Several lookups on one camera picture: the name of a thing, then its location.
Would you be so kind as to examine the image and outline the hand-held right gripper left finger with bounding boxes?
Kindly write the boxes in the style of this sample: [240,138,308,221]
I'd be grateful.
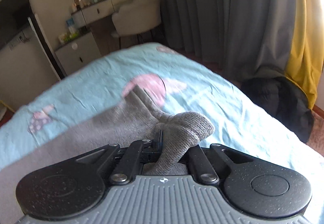
[76,130,163,186]

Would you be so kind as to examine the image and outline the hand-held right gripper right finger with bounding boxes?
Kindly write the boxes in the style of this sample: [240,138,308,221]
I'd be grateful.
[187,143,254,187]

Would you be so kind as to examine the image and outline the grey pants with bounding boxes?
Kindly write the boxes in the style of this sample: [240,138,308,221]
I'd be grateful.
[0,86,215,224]

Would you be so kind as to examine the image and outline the teal mushroom print bed sheet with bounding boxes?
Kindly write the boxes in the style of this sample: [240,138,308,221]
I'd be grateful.
[0,42,324,224]

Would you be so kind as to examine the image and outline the black cloth heap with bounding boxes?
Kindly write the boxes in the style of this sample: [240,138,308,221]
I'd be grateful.
[240,76,315,143]

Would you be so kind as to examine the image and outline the white low cabinet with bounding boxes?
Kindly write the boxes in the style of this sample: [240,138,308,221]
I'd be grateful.
[54,32,103,76]

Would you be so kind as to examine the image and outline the white fluffy chair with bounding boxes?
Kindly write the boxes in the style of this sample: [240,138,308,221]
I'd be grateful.
[111,0,162,46]

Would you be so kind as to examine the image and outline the grey curtain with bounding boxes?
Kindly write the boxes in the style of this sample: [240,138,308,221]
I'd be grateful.
[148,0,302,83]

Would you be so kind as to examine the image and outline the white vanity desk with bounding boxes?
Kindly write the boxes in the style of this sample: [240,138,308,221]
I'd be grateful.
[71,0,157,28]

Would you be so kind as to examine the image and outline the blue and white container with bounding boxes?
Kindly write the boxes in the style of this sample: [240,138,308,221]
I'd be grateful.
[66,19,76,35]

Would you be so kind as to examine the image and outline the dark vertical panel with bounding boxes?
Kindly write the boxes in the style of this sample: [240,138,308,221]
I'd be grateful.
[27,13,62,80]

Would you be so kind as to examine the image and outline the yellow curtain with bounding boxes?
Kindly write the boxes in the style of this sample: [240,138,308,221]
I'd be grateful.
[285,0,324,110]

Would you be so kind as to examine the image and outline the dark television screen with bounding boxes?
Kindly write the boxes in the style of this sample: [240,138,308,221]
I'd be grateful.
[0,0,32,49]

